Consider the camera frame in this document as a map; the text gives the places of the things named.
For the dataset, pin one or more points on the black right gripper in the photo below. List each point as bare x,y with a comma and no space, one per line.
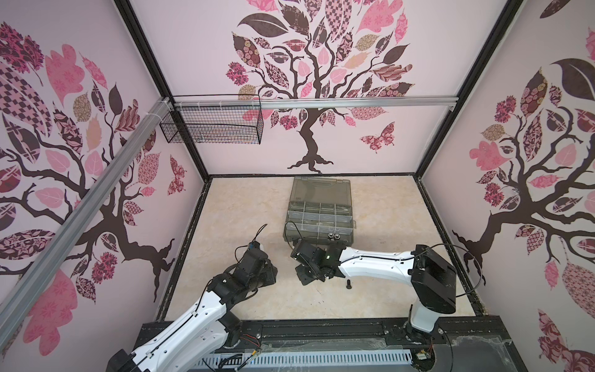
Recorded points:
304,260

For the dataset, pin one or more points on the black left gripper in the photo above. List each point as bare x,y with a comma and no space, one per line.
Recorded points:
270,276

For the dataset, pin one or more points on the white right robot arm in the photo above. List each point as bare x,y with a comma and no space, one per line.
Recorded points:
432,276

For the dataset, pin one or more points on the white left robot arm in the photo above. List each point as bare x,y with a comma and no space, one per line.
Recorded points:
208,324

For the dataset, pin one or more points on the green transparent organizer box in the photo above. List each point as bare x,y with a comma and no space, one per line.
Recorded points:
317,207

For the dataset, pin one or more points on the white slotted cable duct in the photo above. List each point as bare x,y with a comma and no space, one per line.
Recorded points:
302,360

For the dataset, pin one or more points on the black wire mesh basket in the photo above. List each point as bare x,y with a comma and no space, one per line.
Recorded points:
214,119

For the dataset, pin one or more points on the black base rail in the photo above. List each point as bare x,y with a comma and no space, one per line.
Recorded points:
282,333

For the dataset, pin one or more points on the aluminium rail back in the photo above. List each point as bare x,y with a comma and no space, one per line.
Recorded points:
316,102

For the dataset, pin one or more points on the aluminium rail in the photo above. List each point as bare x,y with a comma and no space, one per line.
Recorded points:
316,102
25,294

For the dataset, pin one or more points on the aluminium rail left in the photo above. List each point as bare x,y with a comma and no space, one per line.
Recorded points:
25,294

